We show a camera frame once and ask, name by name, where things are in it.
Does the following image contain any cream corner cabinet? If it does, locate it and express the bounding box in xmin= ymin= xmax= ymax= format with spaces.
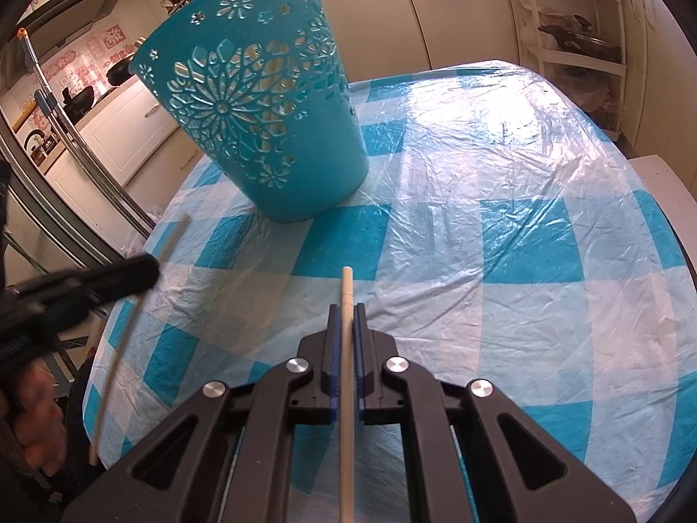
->
xmin=619 ymin=0 xmax=697 ymax=154

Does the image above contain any blue checkered plastic tablecloth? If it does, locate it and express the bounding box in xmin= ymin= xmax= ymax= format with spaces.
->
xmin=81 ymin=59 xmax=697 ymax=523

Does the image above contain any dark pot with lid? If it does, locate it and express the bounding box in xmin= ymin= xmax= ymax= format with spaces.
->
xmin=538 ymin=14 xmax=623 ymax=64

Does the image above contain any large black wok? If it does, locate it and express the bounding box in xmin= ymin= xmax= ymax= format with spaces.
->
xmin=105 ymin=38 xmax=147 ymax=89

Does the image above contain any wooden chopstick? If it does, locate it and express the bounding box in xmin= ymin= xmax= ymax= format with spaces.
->
xmin=87 ymin=214 xmax=191 ymax=467
xmin=338 ymin=266 xmax=356 ymax=523

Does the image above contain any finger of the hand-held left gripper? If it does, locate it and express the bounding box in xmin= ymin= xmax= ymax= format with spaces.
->
xmin=11 ymin=253 xmax=161 ymax=317

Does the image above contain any metal mop pole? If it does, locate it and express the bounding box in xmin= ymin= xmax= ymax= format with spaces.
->
xmin=15 ymin=27 xmax=158 ymax=236

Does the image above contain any cream tall cabinet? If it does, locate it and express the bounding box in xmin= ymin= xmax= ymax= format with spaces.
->
xmin=320 ymin=0 xmax=432 ymax=84

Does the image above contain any white side table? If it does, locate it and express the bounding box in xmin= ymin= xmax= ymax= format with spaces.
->
xmin=625 ymin=153 xmax=697 ymax=204

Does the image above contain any person's left hand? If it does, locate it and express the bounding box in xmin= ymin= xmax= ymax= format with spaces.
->
xmin=0 ymin=366 xmax=71 ymax=477

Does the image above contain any white shelf rack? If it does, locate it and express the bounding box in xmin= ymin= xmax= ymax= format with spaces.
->
xmin=502 ymin=0 xmax=628 ymax=138

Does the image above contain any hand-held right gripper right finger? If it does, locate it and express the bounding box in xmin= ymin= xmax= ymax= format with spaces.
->
xmin=352 ymin=303 xmax=637 ymax=523

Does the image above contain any teal cut-out plastic basket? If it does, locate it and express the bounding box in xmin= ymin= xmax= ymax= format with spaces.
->
xmin=129 ymin=0 xmax=371 ymax=224

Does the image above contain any metal kettle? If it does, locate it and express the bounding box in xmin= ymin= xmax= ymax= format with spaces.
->
xmin=23 ymin=129 xmax=49 ymax=165

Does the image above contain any cream kitchen counter cabinet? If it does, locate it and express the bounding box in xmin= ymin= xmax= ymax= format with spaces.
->
xmin=48 ymin=77 xmax=203 ymax=220

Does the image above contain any small black wok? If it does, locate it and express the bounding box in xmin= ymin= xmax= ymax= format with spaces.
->
xmin=59 ymin=86 xmax=98 ymax=122

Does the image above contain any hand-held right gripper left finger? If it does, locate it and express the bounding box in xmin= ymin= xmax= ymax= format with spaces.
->
xmin=60 ymin=303 xmax=343 ymax=523

